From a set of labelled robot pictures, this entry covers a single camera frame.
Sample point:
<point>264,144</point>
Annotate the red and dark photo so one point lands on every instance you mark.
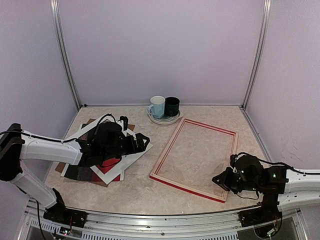
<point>100,150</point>

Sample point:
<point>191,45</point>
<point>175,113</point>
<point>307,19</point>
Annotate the white plate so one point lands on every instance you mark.
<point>165,120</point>

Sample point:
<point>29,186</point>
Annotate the aluminium corner post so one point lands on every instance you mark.
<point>258,53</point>
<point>54,5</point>

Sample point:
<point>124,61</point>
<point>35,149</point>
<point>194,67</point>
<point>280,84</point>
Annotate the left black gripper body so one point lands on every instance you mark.
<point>112,152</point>

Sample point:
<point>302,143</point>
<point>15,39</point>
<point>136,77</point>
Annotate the dark green mug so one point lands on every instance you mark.
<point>172,105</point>

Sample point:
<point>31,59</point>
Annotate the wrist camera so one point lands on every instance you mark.
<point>125,121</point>
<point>233,159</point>

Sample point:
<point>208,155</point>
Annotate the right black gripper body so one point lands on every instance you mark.
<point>238,184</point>

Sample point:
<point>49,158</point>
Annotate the light blue mug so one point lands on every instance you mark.
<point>157,107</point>

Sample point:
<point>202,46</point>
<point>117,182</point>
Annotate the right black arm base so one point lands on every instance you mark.
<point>266,212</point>

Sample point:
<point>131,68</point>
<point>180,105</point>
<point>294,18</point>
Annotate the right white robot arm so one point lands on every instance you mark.
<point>281,185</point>

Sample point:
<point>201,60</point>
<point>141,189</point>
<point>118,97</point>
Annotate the brown backing board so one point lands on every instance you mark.
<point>58,167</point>

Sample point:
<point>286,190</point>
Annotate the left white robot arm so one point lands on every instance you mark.
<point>17,145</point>

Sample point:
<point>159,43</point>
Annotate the right aluminium corner post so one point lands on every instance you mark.
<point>258,53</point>

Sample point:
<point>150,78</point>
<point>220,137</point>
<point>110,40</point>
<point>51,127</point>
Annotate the white mat board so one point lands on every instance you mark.
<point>72,150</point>

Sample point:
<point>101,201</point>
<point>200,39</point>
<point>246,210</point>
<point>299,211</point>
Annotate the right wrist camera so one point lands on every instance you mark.
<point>233,159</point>

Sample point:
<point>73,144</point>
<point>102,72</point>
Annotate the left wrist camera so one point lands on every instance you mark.
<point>125,121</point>

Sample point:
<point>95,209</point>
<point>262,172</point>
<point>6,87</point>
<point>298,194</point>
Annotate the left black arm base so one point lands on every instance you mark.
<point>59,213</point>

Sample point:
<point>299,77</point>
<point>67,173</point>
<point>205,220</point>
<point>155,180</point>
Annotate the left aluminium corner post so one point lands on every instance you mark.
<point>54,5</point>

